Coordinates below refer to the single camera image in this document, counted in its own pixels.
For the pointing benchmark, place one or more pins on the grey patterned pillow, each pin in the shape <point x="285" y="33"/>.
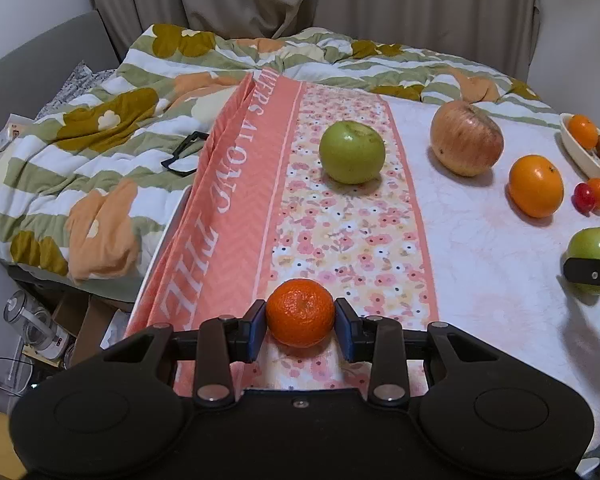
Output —
<point x="75" y="84"/>

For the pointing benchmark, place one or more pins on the bumpy mandarin orange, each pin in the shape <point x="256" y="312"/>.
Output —
<point x="300" y="312"/>

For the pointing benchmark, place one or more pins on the green striped floral quilt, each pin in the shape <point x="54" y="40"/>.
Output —
<point x="105" y="160"/>

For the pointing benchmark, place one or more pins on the large smooth orange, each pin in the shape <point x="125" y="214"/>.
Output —
<point x="536" y="186"/>

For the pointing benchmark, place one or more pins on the pink floral tablecloth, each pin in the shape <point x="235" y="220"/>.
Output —
<point x="330" y="240"/>

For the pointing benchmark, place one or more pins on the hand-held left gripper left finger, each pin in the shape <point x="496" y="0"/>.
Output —
<point x="254" y="334"/>

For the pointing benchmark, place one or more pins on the beige curtain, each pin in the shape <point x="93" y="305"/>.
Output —
<point x="330" y="0"/>

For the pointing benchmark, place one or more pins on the black eyeglasses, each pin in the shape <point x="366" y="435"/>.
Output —
<point x="184" y="154"/>

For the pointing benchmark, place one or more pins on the white blender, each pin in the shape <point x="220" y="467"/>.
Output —
<point x="35" y="327"/>

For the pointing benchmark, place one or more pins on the white oval fruit plate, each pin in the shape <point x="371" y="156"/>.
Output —
<point x="582" y="156"/>

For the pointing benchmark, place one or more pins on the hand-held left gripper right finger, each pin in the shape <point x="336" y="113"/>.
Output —
<point x="345" y="334"/>

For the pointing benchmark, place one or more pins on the large red yellow apple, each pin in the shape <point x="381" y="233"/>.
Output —
<point x="466" y="138"/>

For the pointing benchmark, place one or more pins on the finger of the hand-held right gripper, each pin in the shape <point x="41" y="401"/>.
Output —
<point x="585" y="271"/>

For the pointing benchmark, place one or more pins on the small smooth orange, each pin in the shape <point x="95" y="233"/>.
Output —
<point x="582" y="131"/>

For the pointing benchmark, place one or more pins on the small cardboard packet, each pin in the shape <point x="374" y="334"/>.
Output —
<point x="11" y="132"/>

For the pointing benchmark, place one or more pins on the green apple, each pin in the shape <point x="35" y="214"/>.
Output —
<point x="352" y="152"/>
<point x="592" y="246"/>

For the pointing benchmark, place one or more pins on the brown cardboard box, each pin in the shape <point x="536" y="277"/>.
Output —
<point x="85" y="325"/>

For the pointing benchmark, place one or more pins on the grey padded headboard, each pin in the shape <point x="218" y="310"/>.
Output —
<point x="35" y="60"/>

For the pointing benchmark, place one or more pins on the red cherry tomato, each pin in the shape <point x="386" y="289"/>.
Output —
<point x="583" y="198"/>

